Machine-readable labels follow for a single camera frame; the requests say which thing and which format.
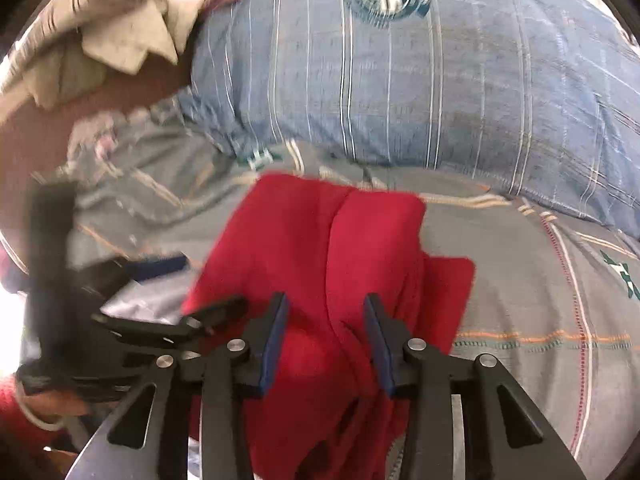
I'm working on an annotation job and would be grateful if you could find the person's left hand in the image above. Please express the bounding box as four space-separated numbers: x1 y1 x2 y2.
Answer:
13 388 91 432

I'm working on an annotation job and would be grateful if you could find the blue plaid pillow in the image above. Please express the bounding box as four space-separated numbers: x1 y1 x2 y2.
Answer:
178 0 639 236

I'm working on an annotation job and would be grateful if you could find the cream crumpled cloth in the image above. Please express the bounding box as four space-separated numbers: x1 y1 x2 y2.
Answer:
1 0 204 119

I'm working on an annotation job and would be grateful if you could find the red knit t-shirt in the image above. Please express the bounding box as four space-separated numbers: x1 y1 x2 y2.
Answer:
182 174 475 479

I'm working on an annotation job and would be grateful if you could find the grey patterned bed sheet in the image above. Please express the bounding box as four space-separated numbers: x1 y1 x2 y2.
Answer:
43 102 639 479

